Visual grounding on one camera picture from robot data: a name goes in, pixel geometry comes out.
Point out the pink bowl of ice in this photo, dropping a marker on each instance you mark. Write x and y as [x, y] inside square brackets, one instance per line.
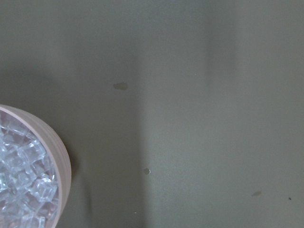
[35, 171]

